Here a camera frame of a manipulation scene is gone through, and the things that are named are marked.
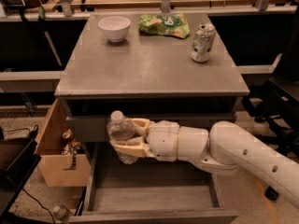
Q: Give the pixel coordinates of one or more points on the white green soda can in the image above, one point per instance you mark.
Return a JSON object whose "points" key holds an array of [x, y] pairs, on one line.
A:
{"points": [[202, 42]]}

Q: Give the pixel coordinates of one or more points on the black cart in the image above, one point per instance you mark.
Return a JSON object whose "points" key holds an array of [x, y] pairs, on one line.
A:
{"points": [[18, 159]]}

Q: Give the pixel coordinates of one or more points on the white bowl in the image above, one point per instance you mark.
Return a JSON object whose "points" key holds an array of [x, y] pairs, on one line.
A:
{"points": [[114, 28]]}

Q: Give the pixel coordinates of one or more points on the grey drawer cabinet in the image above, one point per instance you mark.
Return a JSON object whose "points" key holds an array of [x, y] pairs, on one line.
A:
{"points": [[146, 74]]}

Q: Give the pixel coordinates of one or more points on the plastic bottle on floor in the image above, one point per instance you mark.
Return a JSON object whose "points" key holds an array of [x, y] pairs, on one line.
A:
{"points": [[61, 213]]}

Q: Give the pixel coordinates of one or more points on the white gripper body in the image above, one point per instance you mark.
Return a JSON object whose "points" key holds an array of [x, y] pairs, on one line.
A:
{"points": [[163, 138]]}

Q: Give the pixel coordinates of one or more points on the green chip bag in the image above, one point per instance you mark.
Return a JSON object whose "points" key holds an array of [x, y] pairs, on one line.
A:
{"points": [[170, 25]]}

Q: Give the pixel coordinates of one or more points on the clear plastic water bottle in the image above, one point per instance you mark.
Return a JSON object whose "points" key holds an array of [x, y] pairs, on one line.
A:
{"points": [[120, 128]]}

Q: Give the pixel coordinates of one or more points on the open grey middle drawer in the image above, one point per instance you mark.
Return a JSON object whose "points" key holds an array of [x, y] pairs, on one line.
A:
{"points": [[150, 192]]}

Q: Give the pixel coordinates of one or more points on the cardboard box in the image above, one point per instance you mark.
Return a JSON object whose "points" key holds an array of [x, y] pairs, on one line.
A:
{"points": [[60, 165]]}

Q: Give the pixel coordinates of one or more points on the black office chair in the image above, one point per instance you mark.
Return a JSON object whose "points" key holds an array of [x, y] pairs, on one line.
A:
{"points": [[277, 100]]}

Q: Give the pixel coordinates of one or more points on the grey top drawer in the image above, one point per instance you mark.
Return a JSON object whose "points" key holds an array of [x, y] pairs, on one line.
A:
{"points": [[93, 128]]}

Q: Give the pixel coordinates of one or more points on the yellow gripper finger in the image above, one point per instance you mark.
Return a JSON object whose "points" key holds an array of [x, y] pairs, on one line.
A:
{"points": [[142, 126], [135, 147]]}

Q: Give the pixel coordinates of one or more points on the red can in box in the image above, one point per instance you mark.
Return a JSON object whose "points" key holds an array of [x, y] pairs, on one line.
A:
{"points": [[67, 137]]}

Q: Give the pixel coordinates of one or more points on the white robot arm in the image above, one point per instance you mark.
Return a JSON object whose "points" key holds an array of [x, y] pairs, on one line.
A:
{"points": [[222, 150]]}

